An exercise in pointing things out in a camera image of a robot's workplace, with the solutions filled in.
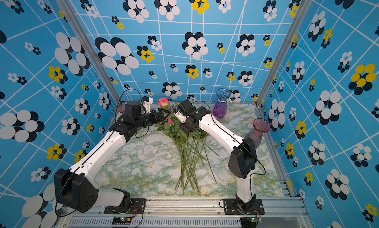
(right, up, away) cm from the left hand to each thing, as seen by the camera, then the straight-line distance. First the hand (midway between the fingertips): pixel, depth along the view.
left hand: (167, 112), depth 78 cm
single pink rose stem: (-3, +6, +8) cm, 10 cm away
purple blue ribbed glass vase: (+32, +4, +22) cm, 40 cm away
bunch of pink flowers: (+13, -23, +16) cm, 31 cm away
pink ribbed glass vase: (+53, -8, +7) cm, 54 cm away
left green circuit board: (-24, -54, -6) cm, 59 cm away
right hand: (+11, -7, +7) cm, 15 cm away
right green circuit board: (+44, -50, -11) cm, 67 cm away
